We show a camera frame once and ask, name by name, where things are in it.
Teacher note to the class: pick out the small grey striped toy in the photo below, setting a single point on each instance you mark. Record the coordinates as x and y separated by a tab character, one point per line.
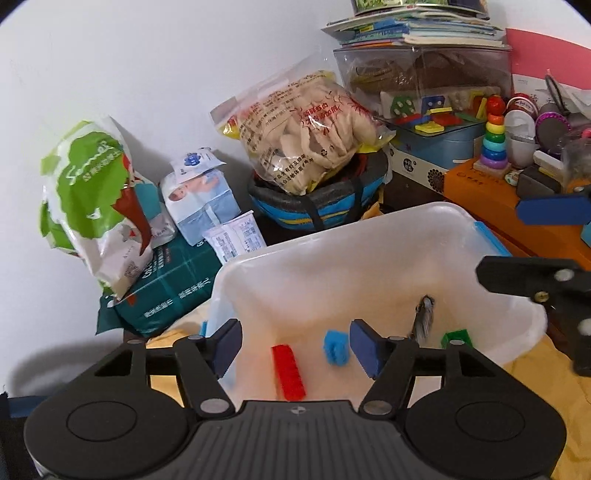
422	321

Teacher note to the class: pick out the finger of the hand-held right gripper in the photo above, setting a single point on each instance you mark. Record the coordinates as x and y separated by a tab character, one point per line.
517	274
549	210

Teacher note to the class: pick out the dark grey block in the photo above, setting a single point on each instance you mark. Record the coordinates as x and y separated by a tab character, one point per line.
535	182

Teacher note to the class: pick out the blue grey box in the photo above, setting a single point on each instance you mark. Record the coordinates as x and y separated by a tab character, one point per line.
443	147

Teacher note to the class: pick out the green toy brick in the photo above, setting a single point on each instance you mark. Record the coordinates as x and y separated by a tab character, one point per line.
457	336

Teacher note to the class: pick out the blue toy brick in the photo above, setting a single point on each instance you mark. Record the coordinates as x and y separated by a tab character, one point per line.
336	348

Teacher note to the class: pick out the small white sachet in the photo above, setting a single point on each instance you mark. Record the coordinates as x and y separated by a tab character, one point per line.
247	230
221	242

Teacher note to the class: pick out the red white tape roll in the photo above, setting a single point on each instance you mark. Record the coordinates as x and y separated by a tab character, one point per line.
521	102

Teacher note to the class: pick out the teal white package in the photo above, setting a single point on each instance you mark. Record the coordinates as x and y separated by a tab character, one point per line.
154	207

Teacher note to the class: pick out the white round container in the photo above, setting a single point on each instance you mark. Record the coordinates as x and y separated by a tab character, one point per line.
519	138

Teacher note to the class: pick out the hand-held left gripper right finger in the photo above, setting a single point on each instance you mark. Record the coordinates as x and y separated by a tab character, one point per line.
364	346

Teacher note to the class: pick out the white translucent plastic bin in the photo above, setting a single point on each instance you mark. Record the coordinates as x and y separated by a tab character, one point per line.
346	277

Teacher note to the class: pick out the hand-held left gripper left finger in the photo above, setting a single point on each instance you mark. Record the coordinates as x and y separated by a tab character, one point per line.
228	346

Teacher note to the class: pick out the wooden shape sorter toy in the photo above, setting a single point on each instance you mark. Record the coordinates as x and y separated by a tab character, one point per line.
434	108

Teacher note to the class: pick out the purple rimmed round tin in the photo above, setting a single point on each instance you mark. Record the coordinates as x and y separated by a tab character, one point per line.
551	131

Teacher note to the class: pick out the baby wipes pack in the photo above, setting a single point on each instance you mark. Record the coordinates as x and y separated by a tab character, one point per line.
203	194

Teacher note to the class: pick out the pink white board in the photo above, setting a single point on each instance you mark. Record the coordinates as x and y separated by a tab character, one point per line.
545	50

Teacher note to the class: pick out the dark green tissue package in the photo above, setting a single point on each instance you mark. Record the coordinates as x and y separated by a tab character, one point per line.
171	281

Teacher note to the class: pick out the clear plastic box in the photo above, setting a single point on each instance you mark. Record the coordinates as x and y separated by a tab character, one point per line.
415	64

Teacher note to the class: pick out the yellow cloth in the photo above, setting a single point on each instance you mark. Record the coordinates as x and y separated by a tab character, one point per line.
554	415

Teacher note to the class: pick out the white box with floral print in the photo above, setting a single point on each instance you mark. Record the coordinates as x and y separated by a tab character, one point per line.
415	168

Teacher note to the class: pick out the clear bag of snacks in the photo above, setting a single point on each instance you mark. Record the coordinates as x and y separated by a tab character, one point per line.
314	124

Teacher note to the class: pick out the long red toy brick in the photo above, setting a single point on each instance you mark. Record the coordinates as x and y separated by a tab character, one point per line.
288	371

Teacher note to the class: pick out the green white printed bag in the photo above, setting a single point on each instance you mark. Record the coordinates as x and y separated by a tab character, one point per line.
92	194

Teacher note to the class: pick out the stack of books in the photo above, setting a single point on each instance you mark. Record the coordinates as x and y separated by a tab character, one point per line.
415	30

